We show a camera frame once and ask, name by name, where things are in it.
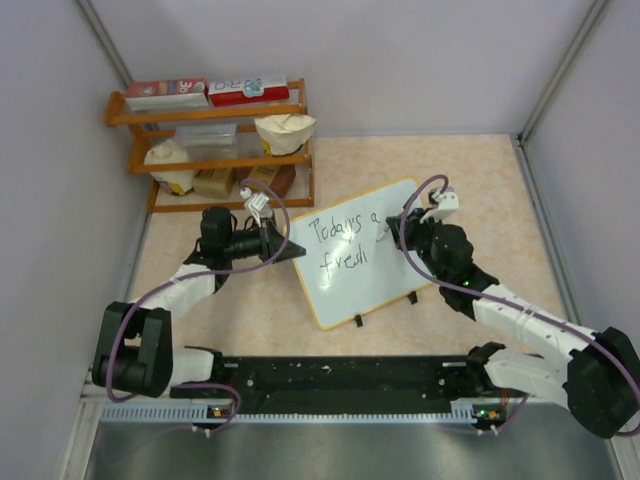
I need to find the wooden three tier shelf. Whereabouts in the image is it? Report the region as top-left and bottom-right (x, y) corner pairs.
(103, 78), (315, 208)

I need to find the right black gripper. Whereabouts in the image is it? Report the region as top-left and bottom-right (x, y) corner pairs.
(388, 208), (449, 285)

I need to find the white flour bag left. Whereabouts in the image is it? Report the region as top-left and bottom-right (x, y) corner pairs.
(144, 139), (197, 197)

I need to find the tan brown box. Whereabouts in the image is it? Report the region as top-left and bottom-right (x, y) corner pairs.
(192, 168), (235, 200)

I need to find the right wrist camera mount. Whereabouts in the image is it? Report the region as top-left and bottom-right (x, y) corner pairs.
(420, 187), (459, 224)

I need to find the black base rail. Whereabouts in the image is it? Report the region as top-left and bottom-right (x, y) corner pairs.
(169, 355), (506, 416)

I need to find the cream paper bag right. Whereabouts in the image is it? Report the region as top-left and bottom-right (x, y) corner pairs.
(254, 114), (316, 156)

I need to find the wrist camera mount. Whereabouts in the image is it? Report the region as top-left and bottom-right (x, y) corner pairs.
(420, 187), (459, 224)
(240, 187), (273, 223)

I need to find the black whiteboard clip right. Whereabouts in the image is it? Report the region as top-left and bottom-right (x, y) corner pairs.
(407, 291), (418, 305)

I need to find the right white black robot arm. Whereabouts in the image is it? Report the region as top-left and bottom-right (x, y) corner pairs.
(386, 208), (639, 439)

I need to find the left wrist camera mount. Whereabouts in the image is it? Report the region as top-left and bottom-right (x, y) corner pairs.
(240, 187), (273, 223)

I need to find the red white box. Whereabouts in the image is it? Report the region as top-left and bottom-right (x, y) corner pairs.
(124, 77), (210, 112)
(208, 75), (290, 107)

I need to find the red white box left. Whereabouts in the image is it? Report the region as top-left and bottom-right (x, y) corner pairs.
(124, 77), (210, 112)

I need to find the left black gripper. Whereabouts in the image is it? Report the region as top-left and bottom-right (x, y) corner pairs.
(224, 218), (304, 265)

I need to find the reddish brown packet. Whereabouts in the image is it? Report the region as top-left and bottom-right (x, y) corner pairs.
(236, 165), (296, 198)

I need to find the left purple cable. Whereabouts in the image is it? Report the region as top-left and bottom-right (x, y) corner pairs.
(106, 178), (292, 434)

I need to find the clear plastic container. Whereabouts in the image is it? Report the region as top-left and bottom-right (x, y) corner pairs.
(173, 123), (239, 161)

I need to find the yellow framed whiteboard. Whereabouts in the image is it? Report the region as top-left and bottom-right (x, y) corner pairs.
(289, 177), (429, 330)

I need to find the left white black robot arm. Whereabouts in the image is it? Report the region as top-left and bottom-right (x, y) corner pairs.
(91, 207), (306, 398)

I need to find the red white box right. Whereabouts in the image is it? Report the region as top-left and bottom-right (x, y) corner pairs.
(208, 75), (290, 107)

